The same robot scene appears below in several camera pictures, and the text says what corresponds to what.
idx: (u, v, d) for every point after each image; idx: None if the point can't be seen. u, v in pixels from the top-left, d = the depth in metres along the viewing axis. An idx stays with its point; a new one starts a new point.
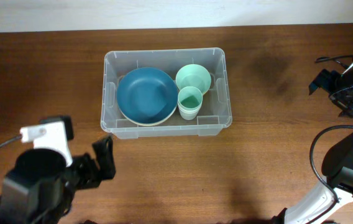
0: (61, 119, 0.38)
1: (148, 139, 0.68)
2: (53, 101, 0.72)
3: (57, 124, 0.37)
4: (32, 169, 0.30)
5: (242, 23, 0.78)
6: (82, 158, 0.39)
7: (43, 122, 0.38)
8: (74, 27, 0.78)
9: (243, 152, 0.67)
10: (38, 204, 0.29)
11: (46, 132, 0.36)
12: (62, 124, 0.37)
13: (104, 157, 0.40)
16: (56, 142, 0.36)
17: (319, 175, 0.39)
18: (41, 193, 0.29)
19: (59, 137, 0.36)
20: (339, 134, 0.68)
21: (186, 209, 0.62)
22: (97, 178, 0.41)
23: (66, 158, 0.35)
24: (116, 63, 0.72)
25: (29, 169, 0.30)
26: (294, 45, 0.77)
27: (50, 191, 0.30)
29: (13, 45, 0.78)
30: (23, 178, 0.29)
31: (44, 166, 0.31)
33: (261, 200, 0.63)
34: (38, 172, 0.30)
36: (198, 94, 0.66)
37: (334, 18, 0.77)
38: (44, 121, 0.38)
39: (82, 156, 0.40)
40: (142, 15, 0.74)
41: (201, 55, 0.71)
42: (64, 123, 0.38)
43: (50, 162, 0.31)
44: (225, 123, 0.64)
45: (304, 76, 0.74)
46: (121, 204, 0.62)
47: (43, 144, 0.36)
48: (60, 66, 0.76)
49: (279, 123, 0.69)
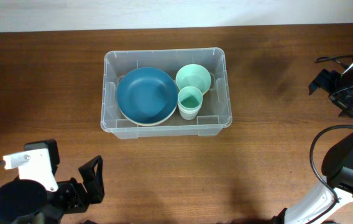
0: (46, 143, 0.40)
1: (148, 139, 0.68)
2: (53, 101, 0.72)
3: (42, 150, 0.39)
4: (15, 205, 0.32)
5: (242, 23, 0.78)
6: (68, 185, 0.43)
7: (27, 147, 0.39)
8: (74, 27, 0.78)
9: (243, 152, 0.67)
10: None
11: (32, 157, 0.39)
12: (46, 150, 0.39)
13: (92, 182, 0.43)
16: (41, 168, 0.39)
17: (319, 175, 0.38)
18: None
19: (44, 164, 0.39)
20: (339, 134, 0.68)
21: (186, 209, 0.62)
22: (84, 203, 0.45)
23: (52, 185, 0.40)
24: (116, 63, 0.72)
25: (12, 203, 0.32)
26: (294, 45, 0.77)
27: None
29: (13, 44, 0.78)
30: (7, 213, 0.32)
31: (26, 201, 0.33)
33: (261, 200, 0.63)
34: (22, 206, 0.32)
36: (199, 94, 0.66)
37: (335, 18, 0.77)
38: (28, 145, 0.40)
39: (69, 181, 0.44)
40: (142, 15, 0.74)
41: (200, 55, 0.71)
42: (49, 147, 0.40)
43: (32, 197, 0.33)
44: (225, 123, 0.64)
45: (304, 76, 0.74)
46: (121, 204, 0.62)
47: (27, 169, 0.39)
48: (60, 66, 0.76)
49: (279, 123, 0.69)
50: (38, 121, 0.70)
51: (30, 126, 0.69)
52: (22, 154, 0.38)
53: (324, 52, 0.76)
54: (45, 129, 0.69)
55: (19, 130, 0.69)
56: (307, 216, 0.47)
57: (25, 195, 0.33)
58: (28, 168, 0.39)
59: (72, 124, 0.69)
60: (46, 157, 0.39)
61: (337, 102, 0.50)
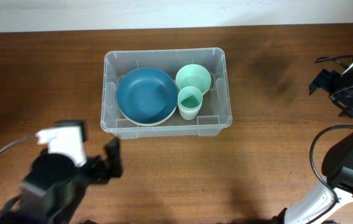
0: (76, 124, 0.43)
1: (148, 139, 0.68)
2: (52, 101, 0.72)
3: (73, 127, 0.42)
4: (49, 173, 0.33)
5: (242, 23, 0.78)
6: (94, 160, 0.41)
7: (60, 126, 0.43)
8: (74, 27, 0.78)
9: (243, 152, 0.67)
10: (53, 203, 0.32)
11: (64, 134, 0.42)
12: (77, 129, 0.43)
13: (114, 159, 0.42)
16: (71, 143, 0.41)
17: (319, 175, 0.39)
18: (55, 194, 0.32)
19: (74, 140, 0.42)
20: (339, 134, 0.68)
21: (187, 209, 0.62)
22: (106, 177, 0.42)
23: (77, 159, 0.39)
24: (116, 63, 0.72)
25: (43, 172, 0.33)
26: (294, 45, 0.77)
27: (62, 193, 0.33)
29: (13, 44, 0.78)
30: (40, 180, 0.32)
31: (56, 170, 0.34)
33: (261, 200, 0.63)
34: (53, 174, 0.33)
36: (199, 94, 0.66)
37: (335, 18, 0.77)
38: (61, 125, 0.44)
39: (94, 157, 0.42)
40: (142, 15, 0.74)
41: (201, 55, 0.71)
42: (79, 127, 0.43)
43: (64, 167, 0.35)
44: (225, 123, 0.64)
45: (304, 76, 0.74)
46: (122, 204, 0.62)
47: (58, 145, 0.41)
48: (60, 66, 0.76)
49: (279, 123, 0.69)
50: (38, 121, 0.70)
51: (30, 126, 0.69)
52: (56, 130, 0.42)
53: (324, 52, 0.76)
54: (45, 129, 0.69)
55: (19, 130, 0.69)
56: (307, 216, 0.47)
57: (58, 164, 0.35)
58: (59, 144, 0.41)
59: None
60: (77, 134, 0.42)
61: (336, 102, 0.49)
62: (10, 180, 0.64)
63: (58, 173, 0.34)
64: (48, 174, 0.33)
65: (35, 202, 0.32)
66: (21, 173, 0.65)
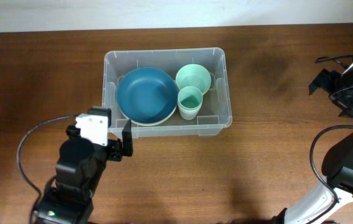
0: (107, 112, 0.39)
1: (148, 139, 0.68)
2: (52, 101, 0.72)
3: (104, 117, 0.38)
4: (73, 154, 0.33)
5: (242, 23, 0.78)
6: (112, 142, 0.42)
7: (92, 111, 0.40)
8: (74, 26, 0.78)
9: (243, 152, 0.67)
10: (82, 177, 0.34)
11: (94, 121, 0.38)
12: (107, 119, 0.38)
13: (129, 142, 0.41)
16: (99, 132, 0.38)
17: (319, 175, 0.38)
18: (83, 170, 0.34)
19: (102, 130, 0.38)
20: (339, 134, 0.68)
21: (187, 209, 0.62)
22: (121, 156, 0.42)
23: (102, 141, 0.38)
24: (116, 63, 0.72)
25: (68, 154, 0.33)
26: (294, 45, 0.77)
27: (88, 167, 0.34)
29: (13, 44, 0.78)
30: (67, 162, 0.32)
31: (79, 150, 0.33)
33: (262, 200, 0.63)
34: (76, 154, 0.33)
36: (199, 94, 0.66)
37: (334, 18, 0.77)
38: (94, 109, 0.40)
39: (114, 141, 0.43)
40: (142, 15, 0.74)
41: (200, 55, 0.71)
42: (109, 117, 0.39)
43: (86, 146, 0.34)
44: (225, 123, 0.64)
45: (304, 76, 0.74)
46: (122, 204, 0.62)
47: (86, 130, 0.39)
48: (60, 66, 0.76)
49: (279, 123, 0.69)
50: (38, 121, 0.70)
51: (30, 125, 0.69)
52: (88, 116, 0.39)
53: (324, 52, 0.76)
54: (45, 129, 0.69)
55: (19, 130, 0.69)
56: (307, 216, 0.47)
57: (77, 144, 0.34)
58: (88, 129, 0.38)
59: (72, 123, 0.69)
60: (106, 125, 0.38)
61: (336, 102, 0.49)
62: (10, 180, 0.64)
63: (81, 152, 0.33)
64: (72, 154, 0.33)
65: (71, 179, 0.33)
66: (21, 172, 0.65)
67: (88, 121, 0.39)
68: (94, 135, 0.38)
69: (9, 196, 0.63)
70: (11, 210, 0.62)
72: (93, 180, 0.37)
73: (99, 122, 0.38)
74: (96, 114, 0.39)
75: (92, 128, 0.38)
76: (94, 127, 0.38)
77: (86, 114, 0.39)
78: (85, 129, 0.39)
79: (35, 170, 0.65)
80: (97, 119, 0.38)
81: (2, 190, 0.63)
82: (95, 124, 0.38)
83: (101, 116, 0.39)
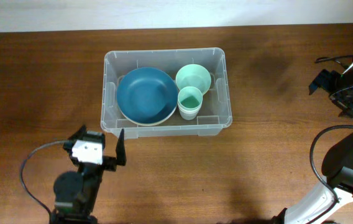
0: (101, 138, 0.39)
1: (148, 139, 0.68)
2: (52, 101, 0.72)
3: (98, 145, 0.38)
4: (64, 190, 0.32)
5: (242, 23, 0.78)
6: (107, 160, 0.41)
7: (86, 136, 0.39)
8: (74, 27, 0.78)
9: (243, 152, 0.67)
10: (79, 205, 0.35)
11: (89, 149, 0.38)
12: (101, 147, 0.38)
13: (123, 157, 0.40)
16: (94, 157, 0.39)
17: (319, 175, 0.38)
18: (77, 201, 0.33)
19: (97, 157, 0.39)
20: (339, 134, 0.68)
21: (187, 209, 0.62)
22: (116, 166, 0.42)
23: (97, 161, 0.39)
24: (116, 63, 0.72)
25: (59, 192, 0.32)
26: (294, 45, 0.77)
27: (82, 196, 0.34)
29: (13, 44, 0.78)
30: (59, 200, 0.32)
31: (69, 186, 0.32)
33: (261, 200, 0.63)
34: (67, 191, 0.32)
36: (199, 94, 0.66)
37: (334, 18, 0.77)
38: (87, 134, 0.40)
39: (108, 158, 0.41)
40: (142, 15, 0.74)
41: (200, 55, 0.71)
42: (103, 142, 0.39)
43: (74, 180, 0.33)
44: (225, 123, 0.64)
45: (304, 76, 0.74)
46: (122, 204, 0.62)
47: (81, 156, 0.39)
48: (60, 66, 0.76)
49: (279, 123, 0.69)
50: (38, 121, 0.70)
51: (30, 125, 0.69)
52: (82, 144, 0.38)
53: (323, 52, 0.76)
54: (45, 129, 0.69)
55: (19, 130, 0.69)
56: (307, 216, 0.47)
57: (66, 180, 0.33)
58: (83, 155, 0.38)
59: (71, 123, 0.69)
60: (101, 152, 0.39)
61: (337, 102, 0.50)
62: (10, 180, 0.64)
63: (71, 188, 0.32)
64: (63, 191, 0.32)
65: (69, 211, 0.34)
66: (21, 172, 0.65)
67: (83, 149, 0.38)
68: (90, 160, 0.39)
69: (9, 196, 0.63)
70: (11, 210, 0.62)
72: (92, 200, 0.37)
73: (94, 150, 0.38)
74: (91, 142, 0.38)
75: (87, 155, 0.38)
76: (90, 155, 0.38)
77: (81, 142, 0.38)
78: (81, 157, 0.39)
79: None
80: (92, 147, 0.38)
81: (2, 190, 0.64)
82: (90, 152, 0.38)
83: (95, 144, 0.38)
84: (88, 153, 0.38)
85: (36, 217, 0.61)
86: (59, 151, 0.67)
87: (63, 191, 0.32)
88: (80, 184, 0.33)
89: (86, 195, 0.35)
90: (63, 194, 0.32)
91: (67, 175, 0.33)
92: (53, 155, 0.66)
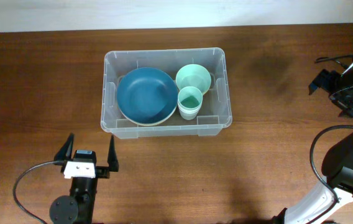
0: (92, 158, 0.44)
1: (148, 139, 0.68)
2: (52, 101, 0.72)
3: (89, 165, 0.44)
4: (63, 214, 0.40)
5: (242, 23, 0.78)
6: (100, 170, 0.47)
7: (77, 157, 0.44)
8: (74, 27, 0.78)
9: (243, 152, 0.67)
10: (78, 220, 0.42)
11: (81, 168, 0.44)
12: (92, 166, 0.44)
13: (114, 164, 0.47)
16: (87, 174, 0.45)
17: (319, 175, 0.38)
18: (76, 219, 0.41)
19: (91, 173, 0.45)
20: (339, 134, 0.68)
21: (187, 209, 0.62)
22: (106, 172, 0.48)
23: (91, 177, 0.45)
24: (116, 63, 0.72)
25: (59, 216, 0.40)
26: (294, 45, 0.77)
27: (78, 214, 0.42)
29: (13, 44, 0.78)
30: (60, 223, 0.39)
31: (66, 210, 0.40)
33: (261, 200, 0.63)
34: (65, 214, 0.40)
36: (198, 94, 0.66)
37: (334, 18, 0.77)
38: (77, 154, 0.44)
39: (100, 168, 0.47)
40: (142, 15, 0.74)
41: (200, 55, 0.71)
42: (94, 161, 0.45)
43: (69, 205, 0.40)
44: (225, 123, 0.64)
45: (304, 76, 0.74)
46: (122, 204, 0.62)
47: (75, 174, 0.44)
48: (60, 66, 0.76)
49: (279, 123, 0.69)
50: (38, 121, 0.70)
51: (30, 125, 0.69)
52: (74, 166, 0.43)
53: (323, 52, 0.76)
54: (45, 129, 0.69)
55: (19, 130, 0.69)
56: (307, 216, 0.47)
57: (61, 206, 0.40)
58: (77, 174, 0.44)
59: (71, 123, 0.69)
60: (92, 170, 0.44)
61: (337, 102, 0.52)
62: (10, 180, 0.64)
63: (68, 213, 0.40)
64: (63, 215, 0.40)
65: None
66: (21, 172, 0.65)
67: (76, 169, 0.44)
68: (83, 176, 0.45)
69: (9, 196, 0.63)
70: (11, 210, 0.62)
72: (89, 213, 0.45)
73: (86, 169, 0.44)
74: (82, 163, 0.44)
75: (80, 173, 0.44)
76: (82, 173, 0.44)
77: (73, 163, 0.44)
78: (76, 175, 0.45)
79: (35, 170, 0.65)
80: (84, 167, 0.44)
81: (2, 190, 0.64)
82: (82, 171, 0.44)
83: (86, 164, 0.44)
84: (81, 172, 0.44)
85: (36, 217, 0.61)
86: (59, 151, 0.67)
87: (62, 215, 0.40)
88: (74, 208, 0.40)
89: (83, 213, 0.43)
90: (61, 219, 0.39)
91: (63, 201, 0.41)
92: (53, 156, 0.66)
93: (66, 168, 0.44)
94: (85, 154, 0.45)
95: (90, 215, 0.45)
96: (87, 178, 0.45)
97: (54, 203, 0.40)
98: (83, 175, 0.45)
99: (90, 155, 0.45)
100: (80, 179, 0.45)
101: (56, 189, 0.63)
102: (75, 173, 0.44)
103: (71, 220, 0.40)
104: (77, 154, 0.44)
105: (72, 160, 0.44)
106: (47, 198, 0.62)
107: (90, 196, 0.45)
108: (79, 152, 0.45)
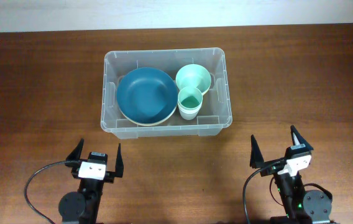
0: (104, 160, 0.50)
1: (148, 139, 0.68)
2: (51, 101, 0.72)
3: (102, 165, 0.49)
4: (71, 210, 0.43)
5: (241, 23, 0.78)
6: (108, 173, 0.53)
7: (92, 159, 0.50)
8: (74, 27, 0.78)
9: (243, 152, 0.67)
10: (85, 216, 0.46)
11: (94, 168, 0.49)
12: (105, 167, 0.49)
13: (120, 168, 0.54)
16: (97, 175, 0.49)
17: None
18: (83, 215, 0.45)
19: (101, 175, 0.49)
20: (340, 133, 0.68)
21: (187, 209, 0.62)
22: (112, 175, 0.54)
23: (99, 178, 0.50)
24: (116, 63, 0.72)
25: (67, 211, 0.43)
26: (294, 45, 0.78)
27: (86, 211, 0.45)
29: (13, 45, 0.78)
30: (69, 218, 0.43)
31: (75, 206, 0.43)
33: (261, 200, 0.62)
34: (73, 210, 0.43)
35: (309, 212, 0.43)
36: (198, 95, 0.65)
37: (332, 19, 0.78)
38: (92, 156, 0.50)
39: (108, 172, 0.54)
40: (142, 15, 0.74)
41: (200, 55, 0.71)
42: (105, 163, 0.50)
43: (78, 201, 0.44)
44: (225, 123, 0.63)
45: (304, 76, 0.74)
46: (122, 205, 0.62)
47: (86, 174, 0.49)
48: (61, 66, 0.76)
49: (279, 122, 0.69)
50: (38, 121, 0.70)
51: (30, 125, 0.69)
52: (89, 165, 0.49)
53: (322, 53, 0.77)
54: (44, 129, 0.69)
55: (19, 130, 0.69)
56: None
57: (70, 201, 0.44)
58: (88, 175, 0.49)
59: (71, 123, 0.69)
60: (104, 171, 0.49)
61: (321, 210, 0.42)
62: (10, 180, 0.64)
63: (76, 207, 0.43)
64: (71, 211, 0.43)
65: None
66: (20, 173, 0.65)
67: (89, 169, 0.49)
68: (94, 176, 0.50)
69: (9, 196, 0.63)
70: (10, 210, 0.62)
72: (95, 212, 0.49)
73: (98, 170, 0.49)
74: (96, 163, 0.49)
75: (92, 174, 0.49)
76: (94, 173, 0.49)
77: (87, 163, 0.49)
78: (87, 175, 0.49)
79: (36, 170, 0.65)
80: (97, 168, 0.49)
81: (2, 190, 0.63)
82: (94, 171, 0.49)
83: (100, 165, 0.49)
84: (93, 172, 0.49)
85: (35, 217, 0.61)
86: (59, 151, 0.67)
87: (71, 210, 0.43)
88: (82, 204, 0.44)
89: (89, 211, 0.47)
90: (69, 213, 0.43)
91: (70, 196, 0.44)
92: (53, 156, 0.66)
93: (80, 167, 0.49)
94: (99, 157, 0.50)
95: (95, 214, 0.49)
96: (95, 180, 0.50)
97: (63, 198, 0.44)
98: (93, 176, 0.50)
99: (102, 157, 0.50)
100: (88, 180, 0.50)
101: (56, 189, 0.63)
102: (87, 173, 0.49)
103: (79, 214, 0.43)
104: (92, 156, 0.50)
105: (86, 162, 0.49)
106: (47, 199, 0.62)
107: (96, 195, 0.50)
108: (94, 155, 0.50)
